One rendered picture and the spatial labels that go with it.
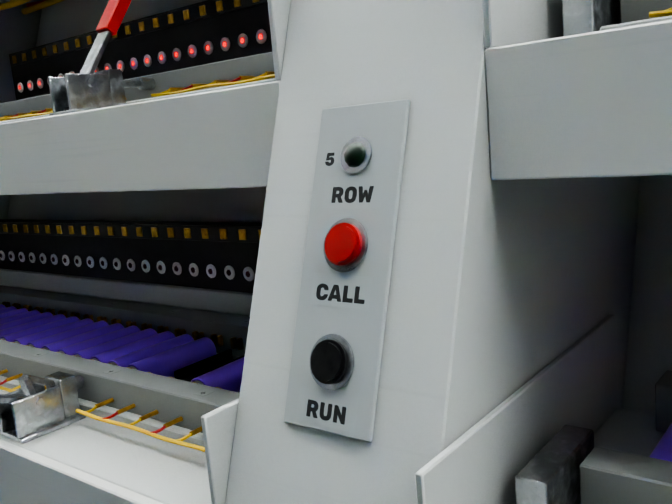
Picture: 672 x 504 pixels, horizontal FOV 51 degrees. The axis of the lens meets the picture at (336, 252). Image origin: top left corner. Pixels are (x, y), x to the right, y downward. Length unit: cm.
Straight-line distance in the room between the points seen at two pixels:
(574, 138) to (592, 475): 12
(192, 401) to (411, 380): 17
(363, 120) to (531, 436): 14
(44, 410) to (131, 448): 7
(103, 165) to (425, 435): 24
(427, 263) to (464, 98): 6
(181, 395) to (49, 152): 17
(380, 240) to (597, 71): 9
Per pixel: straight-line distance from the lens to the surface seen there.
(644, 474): 29
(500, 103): 25
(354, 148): 26
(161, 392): 40
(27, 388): 44
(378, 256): 25
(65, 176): 44
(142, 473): 37
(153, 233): 60
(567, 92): 24
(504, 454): 28
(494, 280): 26
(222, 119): 33
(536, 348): 30
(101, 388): 45
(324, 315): 26
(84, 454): 41
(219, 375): 43
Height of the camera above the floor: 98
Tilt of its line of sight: 6 degrees up
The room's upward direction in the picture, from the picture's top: 7 degrees clockwise
